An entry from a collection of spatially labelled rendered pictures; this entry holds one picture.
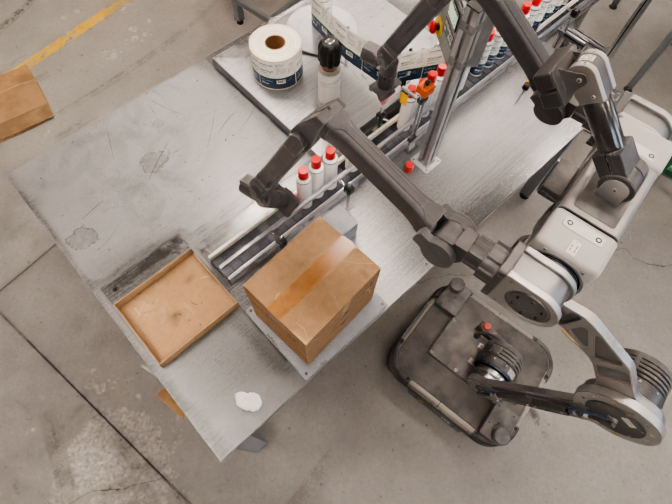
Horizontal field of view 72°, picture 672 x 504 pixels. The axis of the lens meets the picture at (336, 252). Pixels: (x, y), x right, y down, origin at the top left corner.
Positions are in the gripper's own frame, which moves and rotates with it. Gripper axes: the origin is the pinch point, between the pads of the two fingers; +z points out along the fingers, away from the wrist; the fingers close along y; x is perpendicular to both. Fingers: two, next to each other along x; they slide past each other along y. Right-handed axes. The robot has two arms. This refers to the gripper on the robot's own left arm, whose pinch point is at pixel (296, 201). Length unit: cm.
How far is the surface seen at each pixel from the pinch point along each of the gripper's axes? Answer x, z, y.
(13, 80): 94, 42, 232
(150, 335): 56, -32, -3
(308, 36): -42, 39, 61
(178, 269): 40.4, -19.9, 10.7
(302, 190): -5.8, -4.6, -1.6
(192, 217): 28.9, -10.1, 24.4
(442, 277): 11, 111, -42
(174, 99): 9, 6, 74
